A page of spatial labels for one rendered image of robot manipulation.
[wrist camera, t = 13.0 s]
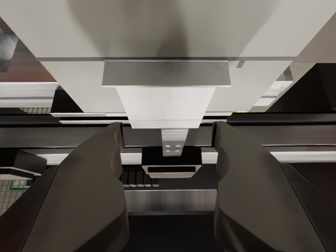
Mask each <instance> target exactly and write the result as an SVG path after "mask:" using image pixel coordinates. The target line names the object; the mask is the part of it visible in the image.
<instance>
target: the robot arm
mask: <svg viewBox="0 0 336 252"><path fill-rule="evenodd" d="M211 146H212V147H214V149H215V150H216V151H217V153H218V155H217V162H216V172H217V173H218V174H219V176H220V177H221V180H220V181H219V183H218V190H217V196H216V202H215V209H214V237H215V240H216V241H217V243H218V244H219V245H220V246H221V247H223V248H224V249H225V250H226V251H227V252H336V206H335V205H334V204H332V203H331V202H330V201H329V200H328V199H327V198H326V197H325V196H324V195H323V194H322V193H320V192H319V191H318V190H317V189H316V188H315V187H314V186H313V185H312V184H311V183H310V182H309V181H307V180H306V179H305V178H304V177H303V176H302V175H301V174H300V173H299V172H298V171H297V170H295V169H294V168H293V167H292V166H291V165H290V164H289V163H281V162H279V161H278V160H277V159H276V158H275V157H274V156H273V155H272V154H271V153H270V152H269V151H268V150H267V149H265V148H264V147H263V146H262V145H260V144H259V143H258V142H256V141H255V140H253V139H252V138H250V137H248V136H247V135H245V134H243V133H242V132H240V131H239V130H237V129H235V128H234V127H232V126H230V125H229V124H227V123H226V122H224V121H217V122H216V121H214V122H213V123H212V131H211ZM125 147H126V146H125V135H124V126H123V123H122V122H120V123H119V122H113V123H111V124H110V125H108V126H107V127H105V128H104V129H102V130H101V131H99V132H98V133H96V134H95V135H93V136H92V137H90V138H89V139H87V140H86V141H84V142H83V143H81V144H80V145H79V146H78V147H76V148H75V149H74V150H73V151H72V152H71V153H70V154H69V155H68V156H67V157H66V158H65V159H64V160H63V161H62V162H61V163H60V164H59V165H57V166H50V167H49V168H48V169H47V170H46V171H45V172H44V173H43V174H42V175H41V176H40V177H39V178H38V179H37V180H36V181H35V182H34V183H33V184H32V185H31V186H30V187H29V188H28V189H27V190H26V191H25V192H24V193H23V194H22V195H21V196H20V197H19V198H18V199H17V200H16V201H15V202H14V203H13V204H12V205H11V206H10V207H9V208H8V209H7V210H6V211H5V212H4V213H3V214H2V215H1V216H0V252H119V251H120V250H121V249H122V248H124V247H125V245H126V244H127V243H128V241H129V236H130V235H129V222H128V212H127V205H126V198H125V191H124V185H123V183H122V182H121V181H120V180H119V177H120V175H121V174H122V172H123V167H122V160H121V151H122V150H123V148H125Z"/></svg>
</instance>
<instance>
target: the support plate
mask: <svg viewBox="0 0 336 252"><path fill-rule="evenodd" d="M335 12H336V0H0V17H1V18H2V19H3V20H4V21H5V23H6V24H7V25H8V26H9V27H10V28H11V29H12V31H13V32H14V33H15V34H16V35H17V36H18V37H19V39H20V40H21V41H22V42H23V43H24V44H25V45H26V47H27V48H28V49H29V50H30V51H31V52H32V53H33V55H34V56H35V57H36V58H82V57H297V56H298V55H299V53H300V52H301V51H302V50H303V49H304V48H305V47H306V45H307V44H308V43H309V42H310V41H311V40H312V39H313V37H314V36H315V35H316V34H317V33H318V32H319V31H320V29H321V28H322V27H323V26H324V25H325V24H326V23H327V21H328V20H329V19H330V18H331V17H332V16H333V15H334V14H335ZM292 61H293V60H253V61H245V62H244V64H243V66H242V68H236V67H237V65H238V63H239V61H227V62H228V69H229V75H230V82H231V87H216V88H215V91H214V93H213V95H212V98H211V100H210V102H209V104H208V107H207V109H206V112H248V111H249V110H250V109H251V108H252V107H253V106H254V105H255V104H256V102H257V101H258V100H259V99H260V98H261V97H262V96H263V94H264V93H265V92H266V91H267V90H268V89H269V88H270V86H271V85H272V84H273V83H274V82H275V81H276V80H277V79H278V77H279V76H280V75H281V74H282V73H283V72H284V71H285V69H286V68H287V67H288V66H289V65H290V64H291V63H292ZM40 63H41V64H42V65H43V66H44V67H45V68H46V69H47V71H48V72H49V73H50V74H51V75H52V76H53V77H54V79H55V80H56V81H57V82H58V83H59V84H60V85H61V87H62V88H63V89H64V90H65V91H66V92H67V93H68V95H69V96H70V97H71V98H72V99H73V100H74V101H75V103H76V104H77V105H78V106H79V107H80V108H81V109H82V111H83V112H85V113H106V112H126V111H125V109H124V106H123V104H122V102H121V99H120V97H119V94H118V92H117V89H116V88H115V87H102V81H103V73H104V65H105V61H40Z"/></svg>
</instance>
